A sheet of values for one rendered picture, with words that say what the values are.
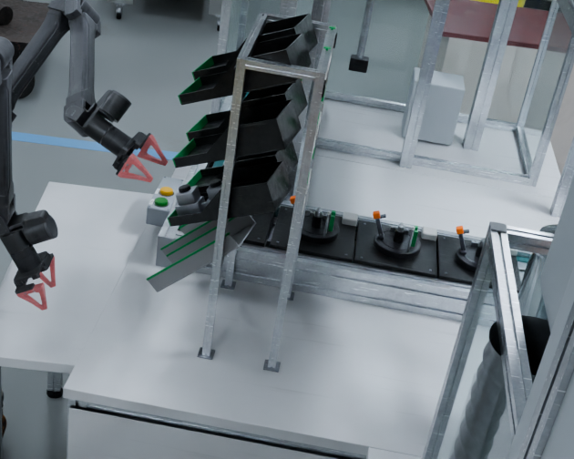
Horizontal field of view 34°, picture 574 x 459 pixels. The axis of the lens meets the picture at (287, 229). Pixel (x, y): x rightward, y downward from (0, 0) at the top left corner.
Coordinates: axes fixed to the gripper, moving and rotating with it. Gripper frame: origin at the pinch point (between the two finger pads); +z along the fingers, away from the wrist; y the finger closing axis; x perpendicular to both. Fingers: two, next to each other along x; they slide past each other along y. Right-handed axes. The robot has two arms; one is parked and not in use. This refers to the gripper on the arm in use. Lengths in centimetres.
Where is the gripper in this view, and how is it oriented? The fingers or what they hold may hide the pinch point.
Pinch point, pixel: (157, 169)
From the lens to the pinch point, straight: 231.0
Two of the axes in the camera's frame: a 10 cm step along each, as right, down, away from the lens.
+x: -5.2, 6.7, 5.3
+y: 2.6, -4.7, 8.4
